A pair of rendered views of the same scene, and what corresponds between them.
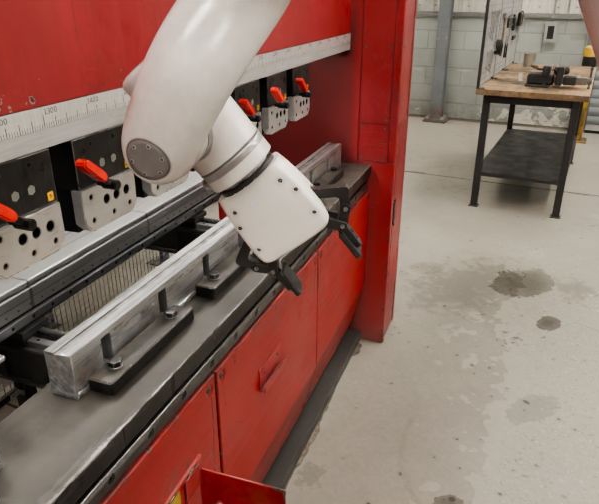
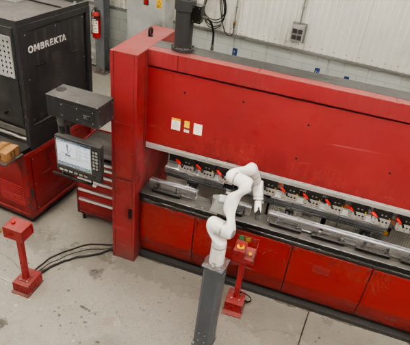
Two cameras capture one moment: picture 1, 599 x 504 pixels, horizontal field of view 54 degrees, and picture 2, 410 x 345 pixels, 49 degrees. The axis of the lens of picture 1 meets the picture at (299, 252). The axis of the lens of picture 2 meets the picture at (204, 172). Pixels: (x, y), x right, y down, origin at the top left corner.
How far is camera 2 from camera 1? 3.52 m
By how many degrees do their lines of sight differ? 73
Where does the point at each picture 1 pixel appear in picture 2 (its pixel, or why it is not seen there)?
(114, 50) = (302, 176)
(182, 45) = not seen: hidden behind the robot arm
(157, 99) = not seen: hidden behind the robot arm
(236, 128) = (255, 194)
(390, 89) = not seen: outside the picture
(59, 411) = (263, 219)
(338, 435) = (350, 332)
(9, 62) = (276, 168)
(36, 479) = (247, 220)
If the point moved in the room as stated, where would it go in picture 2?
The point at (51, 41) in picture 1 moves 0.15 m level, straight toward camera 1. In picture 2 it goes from (287, 169) to (272, 171)
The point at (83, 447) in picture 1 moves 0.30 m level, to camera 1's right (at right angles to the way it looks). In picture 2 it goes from (254, 223) to (259, 245)
